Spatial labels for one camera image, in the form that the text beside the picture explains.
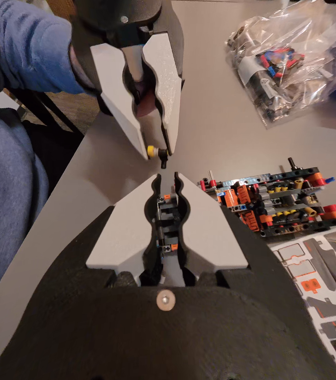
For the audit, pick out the clear bag of lego parts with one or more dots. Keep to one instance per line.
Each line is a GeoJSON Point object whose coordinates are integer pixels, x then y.
{"type": "Point", "coordinates": [280, 59]}

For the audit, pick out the black and orange lego chassis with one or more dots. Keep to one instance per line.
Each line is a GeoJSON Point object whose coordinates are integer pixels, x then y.
{"type": "Point", "coordinates": [274, 207]}

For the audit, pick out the grey and black lego subassembly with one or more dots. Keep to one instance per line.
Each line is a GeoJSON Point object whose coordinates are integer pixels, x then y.
{"type": "Point", "coordinates": [168, 219]}

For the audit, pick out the person's left forearm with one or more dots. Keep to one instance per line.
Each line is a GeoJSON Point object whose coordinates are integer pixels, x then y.
{"type": "Point", "coordinates": [22, 44]}

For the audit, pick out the lego sticker sheet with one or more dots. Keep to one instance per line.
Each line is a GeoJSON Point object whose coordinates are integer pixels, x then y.
{"type": "Point", "coordinates": [319, 267]}

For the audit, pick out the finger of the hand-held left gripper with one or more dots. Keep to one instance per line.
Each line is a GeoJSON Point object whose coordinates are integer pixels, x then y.
{"type": "Point", "coordinates": [113, 83]}
{"type": "Point", "coordinates": [168, 89]}

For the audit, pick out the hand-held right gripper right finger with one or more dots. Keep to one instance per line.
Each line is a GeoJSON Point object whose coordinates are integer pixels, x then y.
{"type": "Point", "coordinates": [212, 234]}

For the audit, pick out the person's left hand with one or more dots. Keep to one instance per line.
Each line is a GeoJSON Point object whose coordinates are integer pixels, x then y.
{"type": "Point", "coordinates": [147, 102]}

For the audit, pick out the small yellow and black lego piece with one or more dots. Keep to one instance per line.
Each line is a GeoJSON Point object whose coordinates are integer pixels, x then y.
{"type": "Point", "coordinates": [151, 150]}

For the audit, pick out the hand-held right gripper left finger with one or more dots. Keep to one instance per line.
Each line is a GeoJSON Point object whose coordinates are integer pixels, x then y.
{"type": "Point", "coordinates": [120, 234]}

